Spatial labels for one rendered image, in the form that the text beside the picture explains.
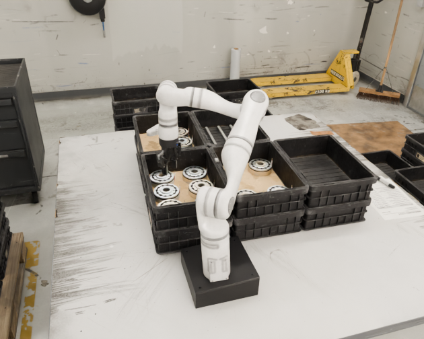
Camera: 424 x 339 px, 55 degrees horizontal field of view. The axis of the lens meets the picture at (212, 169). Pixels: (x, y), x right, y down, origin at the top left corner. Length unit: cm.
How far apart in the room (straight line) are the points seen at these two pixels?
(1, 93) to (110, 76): 227
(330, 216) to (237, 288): 55
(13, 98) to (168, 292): 178
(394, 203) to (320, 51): 381
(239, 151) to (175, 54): 371
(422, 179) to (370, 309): 158
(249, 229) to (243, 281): 29
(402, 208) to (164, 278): 111
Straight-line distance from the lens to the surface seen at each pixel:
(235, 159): 127
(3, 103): 283
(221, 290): 139
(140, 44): 483
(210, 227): 126
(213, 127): 221
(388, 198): 207
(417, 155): 322
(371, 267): 167
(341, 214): 178
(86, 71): 488
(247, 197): 150
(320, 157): 202
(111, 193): 194
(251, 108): 140
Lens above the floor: 180
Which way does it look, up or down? 32 degrees down
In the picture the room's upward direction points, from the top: 1 degrees clockwise
